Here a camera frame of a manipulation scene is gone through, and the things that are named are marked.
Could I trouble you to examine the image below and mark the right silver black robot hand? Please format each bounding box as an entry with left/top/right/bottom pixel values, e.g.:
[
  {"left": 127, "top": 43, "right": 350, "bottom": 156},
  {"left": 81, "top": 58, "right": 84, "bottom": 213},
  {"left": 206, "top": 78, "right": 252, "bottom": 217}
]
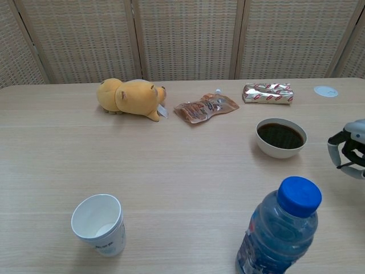
[{"left": 327, "top": 119, "right": 365, "bottom": 180}]

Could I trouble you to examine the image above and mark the white bowl dark liquid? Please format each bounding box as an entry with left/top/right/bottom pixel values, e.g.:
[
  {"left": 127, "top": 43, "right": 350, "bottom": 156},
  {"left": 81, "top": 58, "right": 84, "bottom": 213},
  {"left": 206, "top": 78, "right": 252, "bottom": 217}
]
[{"left": 255, "top": 117, "right": 308, "bottom": 159}]

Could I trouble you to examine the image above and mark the white round table grommet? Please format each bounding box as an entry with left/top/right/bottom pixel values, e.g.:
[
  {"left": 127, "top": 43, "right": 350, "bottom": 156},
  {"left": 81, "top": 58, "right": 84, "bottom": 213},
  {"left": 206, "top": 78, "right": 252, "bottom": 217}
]
[{"left": 313, "top": 85, "right": 339, "bottom": 99}]

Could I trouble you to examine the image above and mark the woven folding screen panel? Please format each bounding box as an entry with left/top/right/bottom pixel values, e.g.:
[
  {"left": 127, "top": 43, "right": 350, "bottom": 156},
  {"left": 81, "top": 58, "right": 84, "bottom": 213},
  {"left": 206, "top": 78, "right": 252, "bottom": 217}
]
[
  {"left": 130, "top": 0, "right": 246, "bottom": 82},
  {"left": 0, "top": 0, "right": 48, "bottom": 89},
  {"left": 332, "top": 17, "right": 365, "bottom": 80},
  {"left": 11, "top": 0, "right": 143, "bottom": 85},
  {"left": 235, "top": 0, "right": 365, "bottom": 80}
]

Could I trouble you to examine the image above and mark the gold foil snack package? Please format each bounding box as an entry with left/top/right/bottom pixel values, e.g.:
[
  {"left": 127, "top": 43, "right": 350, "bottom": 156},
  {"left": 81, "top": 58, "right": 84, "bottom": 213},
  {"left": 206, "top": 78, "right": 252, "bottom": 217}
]
[{"left": 241, "top": 83, "right": 295, "bottom": 107}]

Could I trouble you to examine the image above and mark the clear bottle with blue cap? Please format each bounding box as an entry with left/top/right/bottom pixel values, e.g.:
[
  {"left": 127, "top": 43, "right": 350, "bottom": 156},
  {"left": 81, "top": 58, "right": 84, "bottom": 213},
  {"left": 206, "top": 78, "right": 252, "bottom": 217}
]
[{"left": 235, "top": 176, "right": 323, "bottom": 274}]

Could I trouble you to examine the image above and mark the brown sauce pouch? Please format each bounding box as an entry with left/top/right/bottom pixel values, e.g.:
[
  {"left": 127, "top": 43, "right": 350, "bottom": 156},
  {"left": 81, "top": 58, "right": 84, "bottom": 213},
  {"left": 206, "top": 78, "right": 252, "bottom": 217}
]
[{"left": 173, "top": 88, "right": 240, "bottom": 127}]

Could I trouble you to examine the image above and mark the yellow plush bear toy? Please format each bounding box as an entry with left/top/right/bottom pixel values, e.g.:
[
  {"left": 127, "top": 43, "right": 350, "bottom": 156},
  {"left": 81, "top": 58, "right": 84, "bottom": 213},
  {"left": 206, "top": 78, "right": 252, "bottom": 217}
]
[{"left": 96, "top": 78, "right": 169, "bottom": 123}]

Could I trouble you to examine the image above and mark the white paper cup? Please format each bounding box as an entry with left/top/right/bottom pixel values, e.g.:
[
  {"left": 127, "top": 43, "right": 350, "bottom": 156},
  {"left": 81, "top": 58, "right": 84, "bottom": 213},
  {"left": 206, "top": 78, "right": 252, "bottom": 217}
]
[{"left": 70, "top": 194, "right": 127, "bottom": 257}]

